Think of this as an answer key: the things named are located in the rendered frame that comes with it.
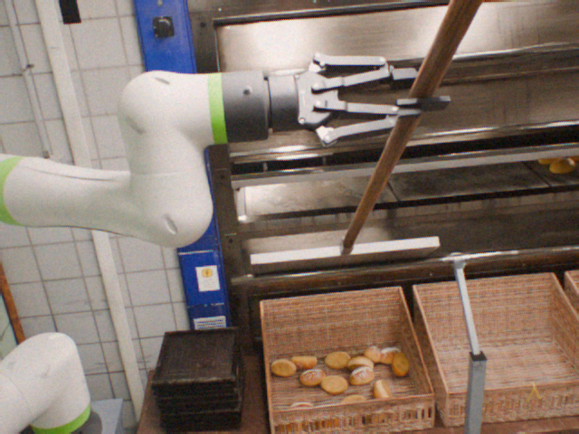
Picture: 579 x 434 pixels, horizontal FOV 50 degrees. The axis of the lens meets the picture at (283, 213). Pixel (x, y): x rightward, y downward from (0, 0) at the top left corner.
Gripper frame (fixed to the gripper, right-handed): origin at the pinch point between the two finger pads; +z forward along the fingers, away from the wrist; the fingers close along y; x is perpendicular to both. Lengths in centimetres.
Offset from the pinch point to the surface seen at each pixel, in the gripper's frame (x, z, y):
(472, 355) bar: -114, 37, 33
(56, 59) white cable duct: -100, -82, -69
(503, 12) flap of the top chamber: -100, 62, -73
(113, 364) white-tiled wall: -183, -87, 22
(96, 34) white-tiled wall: -97, -69, -75
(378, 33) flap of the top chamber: -102, 21, -70
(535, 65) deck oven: -111, 73, -59
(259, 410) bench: -159, -30, 45
